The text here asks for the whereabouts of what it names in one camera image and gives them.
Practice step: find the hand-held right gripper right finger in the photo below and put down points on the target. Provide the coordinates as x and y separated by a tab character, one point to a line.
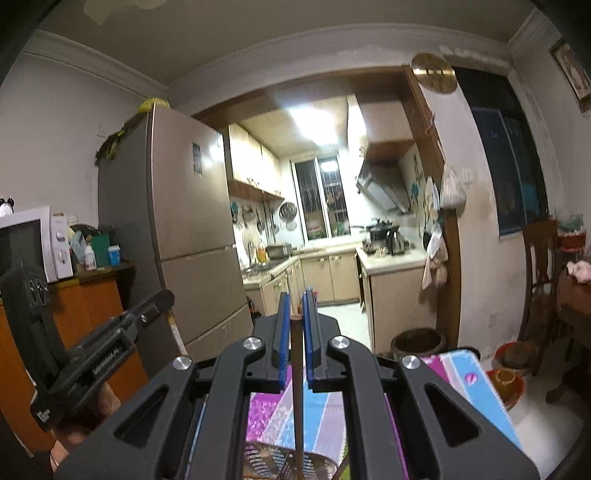
309	341

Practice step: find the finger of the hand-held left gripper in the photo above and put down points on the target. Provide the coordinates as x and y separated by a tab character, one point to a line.
138	316

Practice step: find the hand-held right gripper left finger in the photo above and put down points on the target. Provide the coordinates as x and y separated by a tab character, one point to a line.
285	341

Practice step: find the thin brown chopstick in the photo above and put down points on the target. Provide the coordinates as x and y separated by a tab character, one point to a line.
298	406

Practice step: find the blue perforated utensil holder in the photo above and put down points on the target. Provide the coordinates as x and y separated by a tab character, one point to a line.
268	461

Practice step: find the person's left hand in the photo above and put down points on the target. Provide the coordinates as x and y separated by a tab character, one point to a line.
94	410

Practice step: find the orange wooden cabinet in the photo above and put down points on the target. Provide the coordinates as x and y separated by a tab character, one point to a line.
83	300

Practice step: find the white bottle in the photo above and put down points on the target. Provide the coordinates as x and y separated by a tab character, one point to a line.
90	258

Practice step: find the green container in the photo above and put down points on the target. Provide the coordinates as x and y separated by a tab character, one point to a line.
101	247

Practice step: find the white microwave oven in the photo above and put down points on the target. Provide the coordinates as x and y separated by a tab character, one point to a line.
51	240

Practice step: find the steel pot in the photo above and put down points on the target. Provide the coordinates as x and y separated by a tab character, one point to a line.
280	251

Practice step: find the beige lower kitchen cabinets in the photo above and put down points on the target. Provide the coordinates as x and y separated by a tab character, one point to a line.
397	300

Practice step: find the brown ceramic jar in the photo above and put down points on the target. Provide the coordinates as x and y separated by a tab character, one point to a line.
418	344

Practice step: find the grey refrigerator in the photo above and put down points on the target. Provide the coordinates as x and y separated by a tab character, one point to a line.
184	207

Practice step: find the black wok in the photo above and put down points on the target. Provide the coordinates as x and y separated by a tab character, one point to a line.
376	230

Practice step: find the steel kettle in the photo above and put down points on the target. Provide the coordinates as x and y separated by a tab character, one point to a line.
395	242

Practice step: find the barred kitchen window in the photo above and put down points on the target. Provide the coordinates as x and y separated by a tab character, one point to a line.
321	198

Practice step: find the hanging cloth bags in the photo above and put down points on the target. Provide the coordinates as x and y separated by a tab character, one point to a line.
435	263

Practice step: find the floral tablecloth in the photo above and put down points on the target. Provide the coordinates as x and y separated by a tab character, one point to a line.
466	383

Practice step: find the steel range hood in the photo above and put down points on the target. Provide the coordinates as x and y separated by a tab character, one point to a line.
383	187

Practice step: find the red bucket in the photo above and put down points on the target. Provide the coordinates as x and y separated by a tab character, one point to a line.
505	385

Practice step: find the red basin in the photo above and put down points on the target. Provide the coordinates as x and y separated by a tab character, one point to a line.
512	355

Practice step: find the white plastic bag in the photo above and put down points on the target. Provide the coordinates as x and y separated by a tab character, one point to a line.
452	189

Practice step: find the yellow-green bag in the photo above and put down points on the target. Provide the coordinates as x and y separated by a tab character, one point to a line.
154	104

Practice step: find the ceiling light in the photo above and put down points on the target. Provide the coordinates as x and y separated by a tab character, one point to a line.
318	120

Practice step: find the upper cabinet above hood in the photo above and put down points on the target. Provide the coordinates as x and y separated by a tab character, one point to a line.
383	124

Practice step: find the wooden chair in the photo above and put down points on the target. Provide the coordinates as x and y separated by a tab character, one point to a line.
540	277

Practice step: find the dark wooden side table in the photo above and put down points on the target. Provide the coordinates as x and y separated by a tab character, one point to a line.
575	314

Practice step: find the dark window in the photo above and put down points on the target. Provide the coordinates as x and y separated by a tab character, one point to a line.
503	157

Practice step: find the pink cloth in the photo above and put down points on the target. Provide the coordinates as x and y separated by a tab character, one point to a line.
579	271

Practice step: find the potted green plant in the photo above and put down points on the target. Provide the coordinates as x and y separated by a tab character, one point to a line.
571	230

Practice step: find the round wall strainer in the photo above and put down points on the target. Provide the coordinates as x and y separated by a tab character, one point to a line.
288	214

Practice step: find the beige upper wall cabinets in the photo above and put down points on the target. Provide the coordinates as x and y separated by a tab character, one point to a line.
254	161

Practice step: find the gold wall clock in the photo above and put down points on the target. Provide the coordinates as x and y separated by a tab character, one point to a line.
434	73

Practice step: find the framed wall picture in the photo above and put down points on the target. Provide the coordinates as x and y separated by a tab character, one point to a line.
575	74

